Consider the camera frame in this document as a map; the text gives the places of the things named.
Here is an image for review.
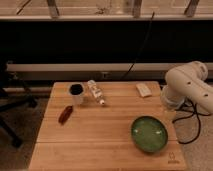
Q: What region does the white cup with dark inside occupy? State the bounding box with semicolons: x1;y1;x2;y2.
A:
69;84;84;105

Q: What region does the black hanging cable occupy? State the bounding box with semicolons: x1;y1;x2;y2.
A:
120;11;156;81

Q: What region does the clear plastic bottle lying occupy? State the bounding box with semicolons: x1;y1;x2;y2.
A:
87;80;105;105

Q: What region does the green ceramic bowl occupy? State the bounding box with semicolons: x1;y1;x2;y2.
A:
131;116;168;153

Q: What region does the brown oblong object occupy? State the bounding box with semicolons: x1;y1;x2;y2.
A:
58;106;73;125

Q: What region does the small white rectangular block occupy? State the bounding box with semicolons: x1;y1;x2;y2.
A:
136;83;152;98

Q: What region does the white baseboard heater rail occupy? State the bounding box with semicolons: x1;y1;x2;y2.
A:
7;63;180;72

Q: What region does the black office chair base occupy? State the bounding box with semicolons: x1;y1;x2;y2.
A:
0;62;37;148

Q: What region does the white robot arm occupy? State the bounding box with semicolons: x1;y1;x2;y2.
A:
160;61;213;114

